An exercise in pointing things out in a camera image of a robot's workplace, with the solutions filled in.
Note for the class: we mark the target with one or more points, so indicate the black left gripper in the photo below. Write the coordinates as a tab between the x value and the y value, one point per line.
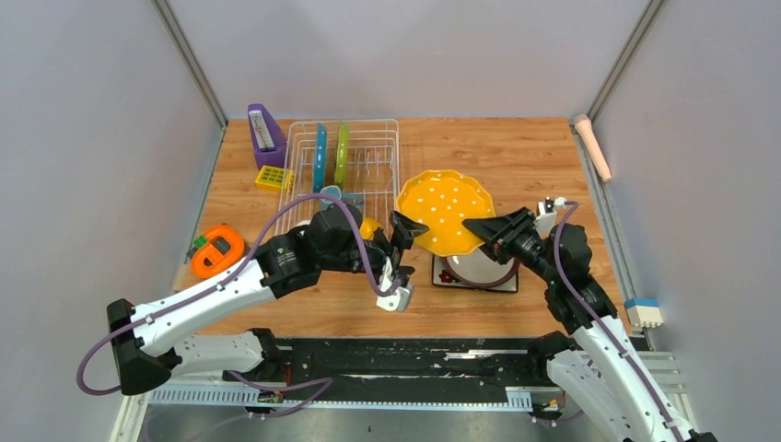
405	229

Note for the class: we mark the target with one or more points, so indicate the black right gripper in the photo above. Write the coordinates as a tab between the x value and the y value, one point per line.
492	229

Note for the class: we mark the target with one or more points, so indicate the round red rimmed plate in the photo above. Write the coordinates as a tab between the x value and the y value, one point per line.
476	271

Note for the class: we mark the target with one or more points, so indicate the square floral plate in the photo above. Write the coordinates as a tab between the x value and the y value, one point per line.
442	277

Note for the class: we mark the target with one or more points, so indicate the yellow polka dot plate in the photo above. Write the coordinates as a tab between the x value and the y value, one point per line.
441	200

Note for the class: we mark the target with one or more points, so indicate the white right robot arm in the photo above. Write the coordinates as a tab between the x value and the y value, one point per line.
593	361

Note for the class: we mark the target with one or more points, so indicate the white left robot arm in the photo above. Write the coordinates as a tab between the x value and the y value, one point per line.
156	341

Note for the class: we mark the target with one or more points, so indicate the yellow ribbed bowl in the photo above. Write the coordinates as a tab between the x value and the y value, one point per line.
370	228

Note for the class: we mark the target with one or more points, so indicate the teal floral mug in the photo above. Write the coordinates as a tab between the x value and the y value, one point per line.
354	199

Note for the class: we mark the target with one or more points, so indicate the green polka dot plate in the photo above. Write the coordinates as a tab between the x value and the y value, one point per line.
341	156

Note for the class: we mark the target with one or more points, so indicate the yellow green toy block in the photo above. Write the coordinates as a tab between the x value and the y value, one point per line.
274	179

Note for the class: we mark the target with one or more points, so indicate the blue polka dot plate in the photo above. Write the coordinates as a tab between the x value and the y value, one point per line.
319	163

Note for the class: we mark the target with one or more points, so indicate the white blue toy block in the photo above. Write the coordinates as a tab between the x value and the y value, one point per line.
643	312

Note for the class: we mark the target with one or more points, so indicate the purple metronome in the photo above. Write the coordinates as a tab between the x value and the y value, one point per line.
268	139

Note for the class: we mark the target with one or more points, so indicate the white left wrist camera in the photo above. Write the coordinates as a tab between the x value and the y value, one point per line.
396	300

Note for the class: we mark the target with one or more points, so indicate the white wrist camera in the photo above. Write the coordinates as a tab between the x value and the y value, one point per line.
546	216
396	300

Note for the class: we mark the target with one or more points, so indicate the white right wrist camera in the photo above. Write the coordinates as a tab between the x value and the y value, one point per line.
546	216

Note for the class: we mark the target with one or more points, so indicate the white wire dish rack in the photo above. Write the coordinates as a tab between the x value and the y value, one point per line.
372	162

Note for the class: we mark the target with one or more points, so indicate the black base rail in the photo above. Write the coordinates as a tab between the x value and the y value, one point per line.
501	374

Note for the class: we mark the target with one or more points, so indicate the beige cylinder handle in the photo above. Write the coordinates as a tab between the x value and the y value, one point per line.
584	128

